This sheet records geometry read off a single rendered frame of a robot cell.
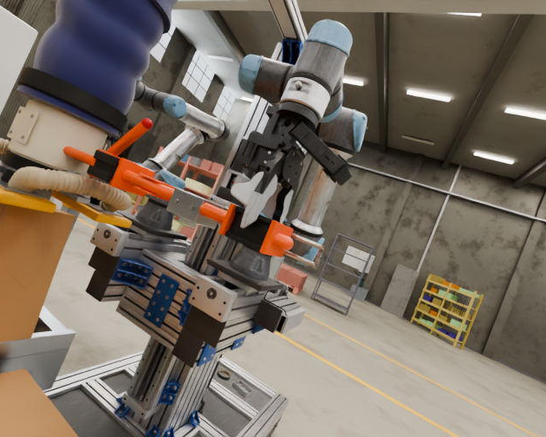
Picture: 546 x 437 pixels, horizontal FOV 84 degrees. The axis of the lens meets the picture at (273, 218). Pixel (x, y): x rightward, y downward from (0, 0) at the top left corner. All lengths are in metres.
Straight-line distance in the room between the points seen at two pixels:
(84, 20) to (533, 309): 14.68
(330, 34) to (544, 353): 14.71
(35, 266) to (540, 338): 14.72
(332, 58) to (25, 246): 0.96
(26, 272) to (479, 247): 14.08
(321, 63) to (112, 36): 0.50
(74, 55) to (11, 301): 0.71
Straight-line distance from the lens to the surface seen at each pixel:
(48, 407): 1.13
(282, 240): 0.44
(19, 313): 1.20
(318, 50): 0.54
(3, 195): 0.72
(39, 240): 1.14
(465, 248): 14.26
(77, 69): 0.83
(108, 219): 0.83
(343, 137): 0.98
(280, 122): 0.52
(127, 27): 0.88
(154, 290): 1.26
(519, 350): 14.77
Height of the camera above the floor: 1.22
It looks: 2 degrees up
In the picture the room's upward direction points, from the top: 23 degrees clockwise
